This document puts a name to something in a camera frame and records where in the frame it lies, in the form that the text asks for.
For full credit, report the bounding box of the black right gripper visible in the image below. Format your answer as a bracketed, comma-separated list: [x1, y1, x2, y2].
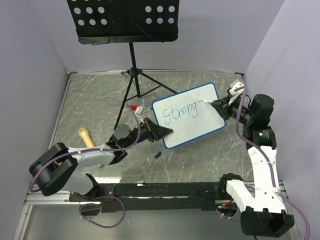
[211, 93, 254, 125]

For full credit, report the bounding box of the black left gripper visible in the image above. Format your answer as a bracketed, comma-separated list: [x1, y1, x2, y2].
[123, 117, 173, 149]

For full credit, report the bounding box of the blue marker cap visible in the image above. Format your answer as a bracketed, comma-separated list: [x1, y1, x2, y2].
[154, 151, 162, 159]

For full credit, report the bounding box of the blue framed whiteboard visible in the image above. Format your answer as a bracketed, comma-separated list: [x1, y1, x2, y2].
[151, 82, 226, 149]

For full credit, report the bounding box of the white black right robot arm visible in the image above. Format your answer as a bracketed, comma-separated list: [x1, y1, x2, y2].
[210, 94, 295, 238]

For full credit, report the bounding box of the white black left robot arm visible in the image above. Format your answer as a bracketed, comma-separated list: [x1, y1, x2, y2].
[29, 117, 174, 201]

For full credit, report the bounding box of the wooden mallet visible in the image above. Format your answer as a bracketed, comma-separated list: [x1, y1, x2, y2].
[77, 127, 105, 169]

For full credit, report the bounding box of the black music stand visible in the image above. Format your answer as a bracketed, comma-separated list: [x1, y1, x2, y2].
[66, 0, 183, 132]

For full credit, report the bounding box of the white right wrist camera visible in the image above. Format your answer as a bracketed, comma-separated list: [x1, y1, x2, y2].
[227, 79, 245, 106]

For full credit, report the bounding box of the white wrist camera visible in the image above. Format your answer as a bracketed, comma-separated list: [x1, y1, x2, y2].
[227, 79, 245, 106]
[130, 105, 152, 123]

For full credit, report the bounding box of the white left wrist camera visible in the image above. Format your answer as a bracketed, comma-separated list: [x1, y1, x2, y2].
[130, 105, 152, 123]

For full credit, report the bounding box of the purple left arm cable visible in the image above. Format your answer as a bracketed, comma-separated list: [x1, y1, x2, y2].
[29, 104, 142, 193]

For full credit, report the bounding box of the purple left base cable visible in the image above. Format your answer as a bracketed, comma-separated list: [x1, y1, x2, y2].
[79, 196, 126, 228]

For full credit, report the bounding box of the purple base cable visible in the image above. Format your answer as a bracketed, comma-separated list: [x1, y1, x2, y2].
[79, 196, 126, 228]
[217, 197, 242, 224]

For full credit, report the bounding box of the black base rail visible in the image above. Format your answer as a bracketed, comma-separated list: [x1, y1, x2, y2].
[69, 182, 232, 213]

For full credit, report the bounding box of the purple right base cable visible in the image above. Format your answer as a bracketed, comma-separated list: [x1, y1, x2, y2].
[217, 197, 242, 224]

